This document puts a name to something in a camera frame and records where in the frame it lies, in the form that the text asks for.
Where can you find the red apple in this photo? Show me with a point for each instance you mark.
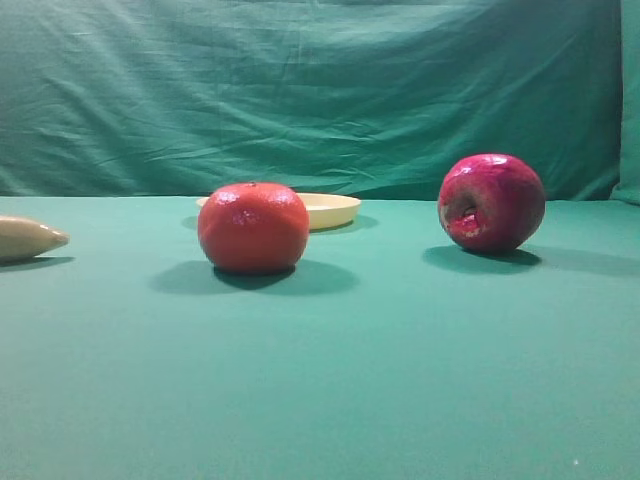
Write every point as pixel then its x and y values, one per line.
pixel 491 203

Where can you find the yellow plate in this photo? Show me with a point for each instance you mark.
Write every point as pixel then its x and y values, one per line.
pixel 335 207

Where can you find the orange mandarin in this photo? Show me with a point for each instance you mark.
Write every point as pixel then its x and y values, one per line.
pixel 253 253

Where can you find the green backdrop cloth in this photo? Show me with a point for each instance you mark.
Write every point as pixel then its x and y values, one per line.
pixel 373 98

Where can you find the yellow banana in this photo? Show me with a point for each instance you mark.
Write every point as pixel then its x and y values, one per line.
pixel 23 238

